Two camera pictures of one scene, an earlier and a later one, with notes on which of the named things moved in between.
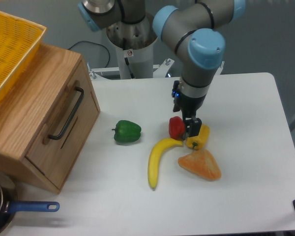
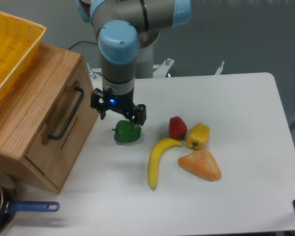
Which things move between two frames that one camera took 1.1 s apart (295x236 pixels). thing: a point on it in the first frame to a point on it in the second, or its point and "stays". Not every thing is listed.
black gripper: (189, 106) to (124, 103)
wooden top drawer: (65, 129) stays
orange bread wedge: (201, 164) stays
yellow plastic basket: (14, 41) stays
